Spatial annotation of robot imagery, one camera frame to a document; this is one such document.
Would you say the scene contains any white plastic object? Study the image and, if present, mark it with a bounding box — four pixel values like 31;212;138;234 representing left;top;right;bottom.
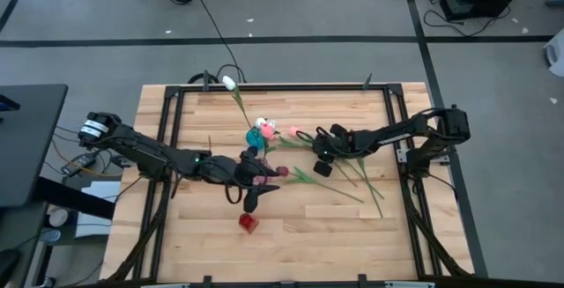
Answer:
543;27;564;78

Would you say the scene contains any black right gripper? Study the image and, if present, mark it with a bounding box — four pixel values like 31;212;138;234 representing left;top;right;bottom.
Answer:
313;123;369;178

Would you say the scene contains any white round cup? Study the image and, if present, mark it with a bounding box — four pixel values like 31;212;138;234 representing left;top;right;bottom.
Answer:
48;208;70;228

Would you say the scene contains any red ribbed glass vase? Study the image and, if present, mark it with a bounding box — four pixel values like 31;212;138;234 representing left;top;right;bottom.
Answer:
238;212;260;235

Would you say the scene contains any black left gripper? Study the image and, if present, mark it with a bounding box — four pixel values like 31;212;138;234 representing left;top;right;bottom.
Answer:
204;146;282;214

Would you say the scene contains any long black floor cable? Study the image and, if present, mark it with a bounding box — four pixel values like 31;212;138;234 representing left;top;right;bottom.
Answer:
193;0;247;85

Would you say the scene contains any black aluminium table frame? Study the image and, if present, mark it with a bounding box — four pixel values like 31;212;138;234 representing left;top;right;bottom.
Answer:
100;70;476;288

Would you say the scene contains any white box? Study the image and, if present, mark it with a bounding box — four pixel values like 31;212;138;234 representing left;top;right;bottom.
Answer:
73;180;123;240

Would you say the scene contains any pink glass bottle vase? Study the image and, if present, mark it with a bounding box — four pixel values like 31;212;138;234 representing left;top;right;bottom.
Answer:
253;158;271;188

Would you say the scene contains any black power adapter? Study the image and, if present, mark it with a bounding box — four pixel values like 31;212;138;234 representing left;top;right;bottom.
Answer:
60;151;97;178

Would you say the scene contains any blue glass vase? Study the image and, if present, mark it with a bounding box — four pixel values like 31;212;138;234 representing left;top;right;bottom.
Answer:
245;128;265;151

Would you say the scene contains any black desk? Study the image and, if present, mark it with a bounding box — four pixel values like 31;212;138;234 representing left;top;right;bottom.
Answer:
0;84;70;210

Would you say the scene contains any grey round disc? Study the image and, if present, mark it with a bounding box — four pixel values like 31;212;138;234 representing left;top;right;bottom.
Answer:
41;228;63;245

